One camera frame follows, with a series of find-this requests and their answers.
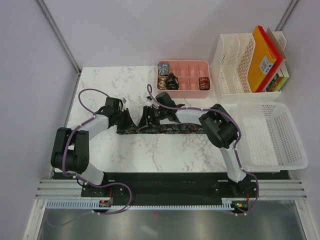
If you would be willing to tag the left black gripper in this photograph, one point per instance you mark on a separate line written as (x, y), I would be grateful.
(129, 124)

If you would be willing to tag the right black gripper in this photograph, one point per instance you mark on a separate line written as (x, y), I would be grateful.
(144, 120)

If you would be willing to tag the dark floral patterned tie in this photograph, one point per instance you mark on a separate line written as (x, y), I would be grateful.
(167, 129)

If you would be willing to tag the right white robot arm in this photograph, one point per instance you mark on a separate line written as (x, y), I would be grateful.
(220, 128)

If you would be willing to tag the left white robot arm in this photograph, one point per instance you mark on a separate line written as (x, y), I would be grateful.
(71, 148)

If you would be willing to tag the beige floral rolled tie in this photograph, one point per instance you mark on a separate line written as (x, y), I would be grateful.
(162, 83)

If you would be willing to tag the black rolled tie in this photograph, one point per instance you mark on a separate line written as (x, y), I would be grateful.
(172, 82)

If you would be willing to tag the grey rolled tie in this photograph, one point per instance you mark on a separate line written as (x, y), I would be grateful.
(163, 68)

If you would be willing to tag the pink compartment organizer box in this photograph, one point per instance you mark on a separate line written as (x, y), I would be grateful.
(188, 73)

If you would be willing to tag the red rolled tie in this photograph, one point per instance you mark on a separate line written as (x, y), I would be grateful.
(204, 83)

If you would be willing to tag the white file organizer rack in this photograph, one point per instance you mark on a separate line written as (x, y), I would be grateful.
(230, 70)

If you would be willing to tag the red folder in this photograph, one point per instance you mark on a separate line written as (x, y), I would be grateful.
(272, 72)

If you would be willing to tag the white perforated plastic basket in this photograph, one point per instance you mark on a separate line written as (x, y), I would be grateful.
(270, 141)

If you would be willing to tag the orange folder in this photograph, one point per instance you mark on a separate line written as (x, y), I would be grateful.
(262, 60)

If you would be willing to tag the green book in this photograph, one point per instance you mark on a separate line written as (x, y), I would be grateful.
(276, 84)

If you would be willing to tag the brown cardboard folder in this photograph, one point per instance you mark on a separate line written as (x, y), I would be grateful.
(279, 41)

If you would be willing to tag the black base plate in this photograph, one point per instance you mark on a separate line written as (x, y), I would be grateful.
(175, 188)

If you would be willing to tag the white slotted cable duct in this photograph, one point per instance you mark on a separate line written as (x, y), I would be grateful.
(95, 204)

